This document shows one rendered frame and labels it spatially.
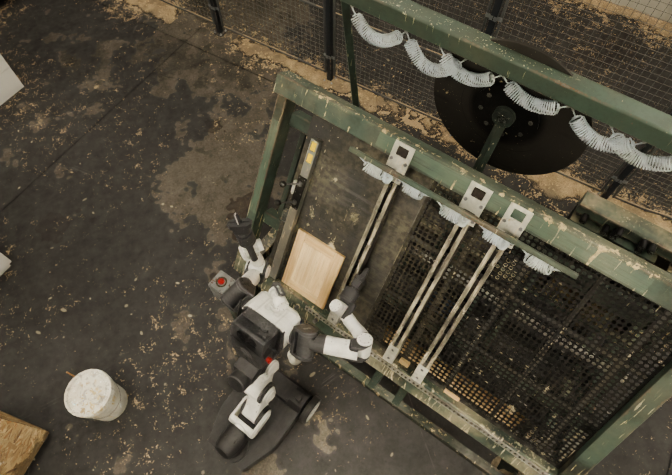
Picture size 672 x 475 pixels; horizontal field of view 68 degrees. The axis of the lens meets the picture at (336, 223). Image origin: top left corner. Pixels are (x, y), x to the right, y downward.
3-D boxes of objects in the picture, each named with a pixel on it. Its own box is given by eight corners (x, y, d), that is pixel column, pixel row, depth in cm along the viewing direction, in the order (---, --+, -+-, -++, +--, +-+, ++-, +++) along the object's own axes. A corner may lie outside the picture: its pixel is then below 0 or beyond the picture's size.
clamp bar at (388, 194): (330, 311, 296) (308, 333, 277) (405, 134, 232) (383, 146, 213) (344, 321, 293) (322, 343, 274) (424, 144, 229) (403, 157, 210)
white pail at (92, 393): (77, 409, 353) (43, 396, 312) (107, 372, 365) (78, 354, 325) (110, 434, 345) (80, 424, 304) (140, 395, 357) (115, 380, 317)
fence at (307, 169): (272, 272, 309) (268, 275, 306) (315, 136, 258) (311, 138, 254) (278, 276, 308) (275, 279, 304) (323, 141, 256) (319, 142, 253)
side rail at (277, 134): (247, 247, 321) (236, 254, 312) (290, 86, 261) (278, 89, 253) (255, 252, 319) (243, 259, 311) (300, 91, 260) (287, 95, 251)
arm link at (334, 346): (371, 352, 234) (324, 343, 236) (367, 369, 242) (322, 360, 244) (374, 333, 243) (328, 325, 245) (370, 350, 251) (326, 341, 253)
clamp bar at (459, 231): (384, 349, 285) (365, 374, 266) (478, 173, 221) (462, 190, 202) (399, 359, 282) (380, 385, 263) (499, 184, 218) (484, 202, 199)
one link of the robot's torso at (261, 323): (266, 390, 250) (277, 349, 227) (215, 350, 259) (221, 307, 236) (301, 352, 271) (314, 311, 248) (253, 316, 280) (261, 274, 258)
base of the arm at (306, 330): (319, 357, 249) (306, 364, 239) (298, 348, 255) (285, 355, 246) (324, 329, 246) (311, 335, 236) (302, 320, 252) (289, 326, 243)
